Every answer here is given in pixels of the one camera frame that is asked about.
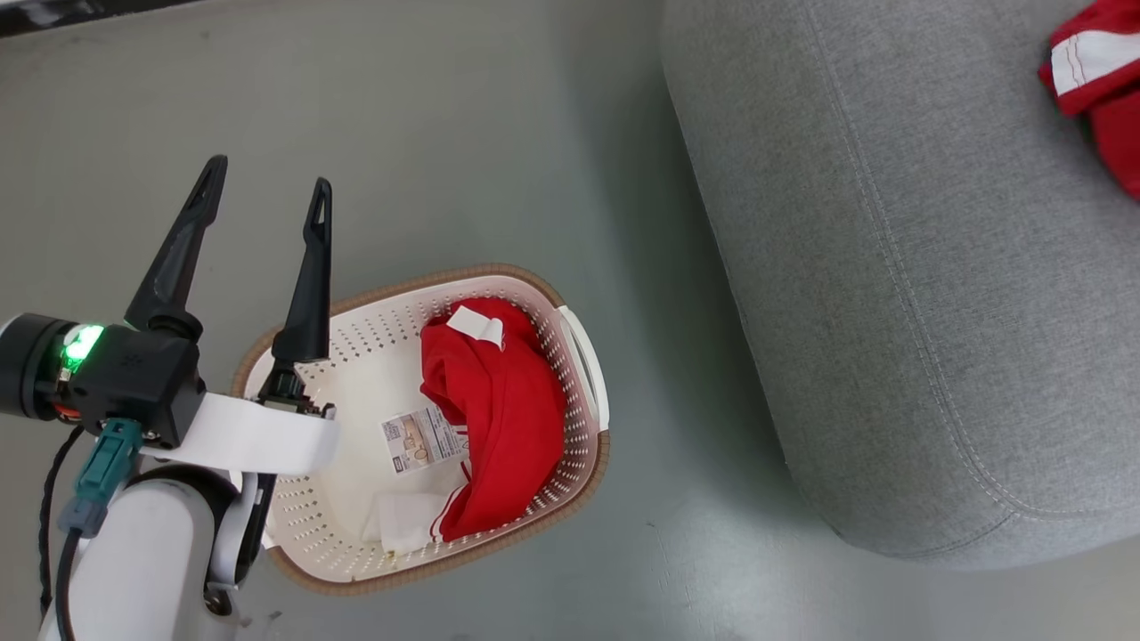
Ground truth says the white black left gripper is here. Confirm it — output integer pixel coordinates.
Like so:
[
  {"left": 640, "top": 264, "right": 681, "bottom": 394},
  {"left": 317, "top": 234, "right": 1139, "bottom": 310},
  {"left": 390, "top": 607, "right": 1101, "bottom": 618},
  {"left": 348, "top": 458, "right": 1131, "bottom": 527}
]
[{"left": 0, "top": 155, "right": 341, "bottom": 477}]

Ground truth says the red garment with white tab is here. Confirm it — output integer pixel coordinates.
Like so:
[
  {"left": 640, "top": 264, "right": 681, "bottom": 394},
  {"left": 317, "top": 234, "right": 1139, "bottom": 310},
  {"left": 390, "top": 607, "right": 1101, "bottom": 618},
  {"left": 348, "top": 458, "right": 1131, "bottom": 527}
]
[{"left": 361, "top": 296, "right": 569, "bottom": 555}]

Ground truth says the red garment with white stripe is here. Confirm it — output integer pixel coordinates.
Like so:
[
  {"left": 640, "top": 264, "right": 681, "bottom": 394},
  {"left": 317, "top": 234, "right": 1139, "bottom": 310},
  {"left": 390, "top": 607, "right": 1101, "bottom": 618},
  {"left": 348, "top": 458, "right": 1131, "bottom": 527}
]
[{"left": 1038, "top": 0, "right": 1140, "bottom": 202}]

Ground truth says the grey fabric sofa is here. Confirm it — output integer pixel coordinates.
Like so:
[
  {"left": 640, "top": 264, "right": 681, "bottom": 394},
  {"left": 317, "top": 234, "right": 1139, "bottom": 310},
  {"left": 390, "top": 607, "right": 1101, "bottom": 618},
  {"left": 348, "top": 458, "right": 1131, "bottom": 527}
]
[{"left": 661, "top": 0, "right": 1140, "bottom": 571}]

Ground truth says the cream perforated laundry basket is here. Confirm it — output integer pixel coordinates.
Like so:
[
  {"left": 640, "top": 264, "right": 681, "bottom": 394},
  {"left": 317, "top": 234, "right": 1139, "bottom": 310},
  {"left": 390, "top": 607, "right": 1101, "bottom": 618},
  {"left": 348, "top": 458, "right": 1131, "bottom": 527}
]
[{"left": 232, "top": 264, "right": 612, "bottom": 597}]

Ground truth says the paper barcode label sticker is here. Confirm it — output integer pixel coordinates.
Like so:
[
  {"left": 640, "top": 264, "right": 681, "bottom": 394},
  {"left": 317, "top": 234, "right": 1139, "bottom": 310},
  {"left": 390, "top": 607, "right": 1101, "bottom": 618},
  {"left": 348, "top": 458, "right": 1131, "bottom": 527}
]
[{"left": 381, "top": 405, "right": 469, "bottom": 475}]

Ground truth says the black baseboard strip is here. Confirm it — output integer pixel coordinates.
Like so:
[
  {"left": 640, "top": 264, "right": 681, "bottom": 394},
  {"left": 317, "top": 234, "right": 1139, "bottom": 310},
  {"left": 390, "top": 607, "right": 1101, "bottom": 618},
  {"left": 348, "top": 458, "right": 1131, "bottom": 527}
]
[{"left": 0, "top": 0, "right": 192, "bottom": 38}]

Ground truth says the black cable with teal connector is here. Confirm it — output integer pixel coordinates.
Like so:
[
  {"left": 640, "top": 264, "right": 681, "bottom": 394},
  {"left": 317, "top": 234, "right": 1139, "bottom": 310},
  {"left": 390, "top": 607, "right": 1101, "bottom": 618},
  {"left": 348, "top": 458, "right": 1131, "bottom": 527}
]
[{"left": 55, "top": 418, "right": 145, "bottom": 641}]

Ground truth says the black braided cable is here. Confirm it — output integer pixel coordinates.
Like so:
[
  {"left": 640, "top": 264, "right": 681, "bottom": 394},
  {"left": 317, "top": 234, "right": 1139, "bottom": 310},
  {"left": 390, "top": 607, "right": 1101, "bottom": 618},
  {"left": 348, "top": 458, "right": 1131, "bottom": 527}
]
[{"left": 37, "top": 426, "right": 86, "bottom": 615}]

